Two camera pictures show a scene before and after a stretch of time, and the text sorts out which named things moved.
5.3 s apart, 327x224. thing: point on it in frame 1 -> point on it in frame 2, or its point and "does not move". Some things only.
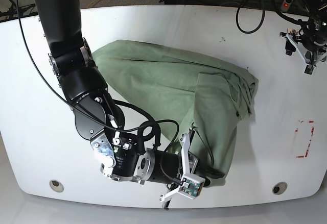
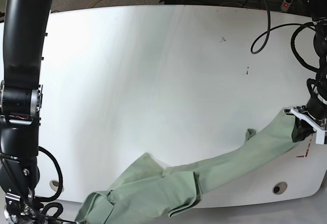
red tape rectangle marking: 312,129 does not move
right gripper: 313,38 -> 320,128
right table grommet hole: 279,188 does not move
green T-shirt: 190,96 -> 142,192
